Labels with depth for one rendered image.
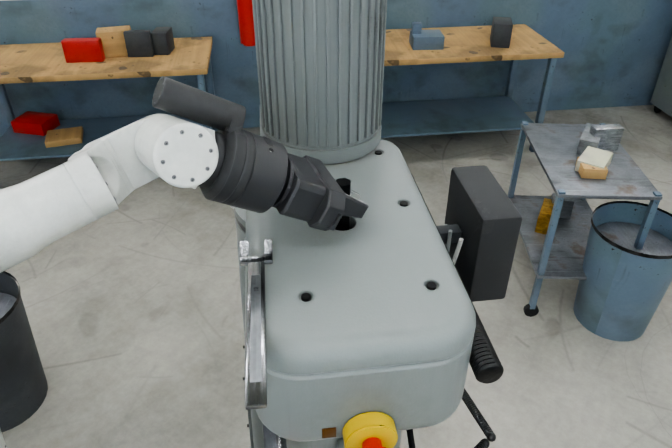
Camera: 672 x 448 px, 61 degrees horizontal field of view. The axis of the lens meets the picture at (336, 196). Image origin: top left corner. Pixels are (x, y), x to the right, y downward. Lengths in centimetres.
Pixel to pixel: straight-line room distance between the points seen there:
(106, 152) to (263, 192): 17
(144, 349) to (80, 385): 34
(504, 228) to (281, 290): 56
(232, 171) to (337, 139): 29
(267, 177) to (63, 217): 21
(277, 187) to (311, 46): 25
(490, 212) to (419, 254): 41
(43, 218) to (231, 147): 19
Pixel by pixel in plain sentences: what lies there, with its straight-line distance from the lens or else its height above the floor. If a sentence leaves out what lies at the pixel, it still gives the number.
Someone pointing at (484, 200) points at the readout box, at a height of 173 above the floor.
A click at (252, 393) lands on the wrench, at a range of 55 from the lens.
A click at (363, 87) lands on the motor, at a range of 86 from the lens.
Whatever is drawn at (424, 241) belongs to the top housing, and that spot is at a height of 189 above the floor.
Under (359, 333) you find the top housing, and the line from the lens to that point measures 61.
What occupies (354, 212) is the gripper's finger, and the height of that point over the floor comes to 191.
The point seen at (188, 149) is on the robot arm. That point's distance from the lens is 58.
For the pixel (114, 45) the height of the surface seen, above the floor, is 97.
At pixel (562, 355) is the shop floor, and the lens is 332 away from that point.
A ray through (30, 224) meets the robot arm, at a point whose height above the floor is 202.
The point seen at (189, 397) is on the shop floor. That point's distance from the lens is 302.
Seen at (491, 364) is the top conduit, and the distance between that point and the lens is 71.
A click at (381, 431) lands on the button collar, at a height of 178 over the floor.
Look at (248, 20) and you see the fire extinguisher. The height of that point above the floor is 102.
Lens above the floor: 233
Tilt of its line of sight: 33 degrees down
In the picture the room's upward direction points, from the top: straight up
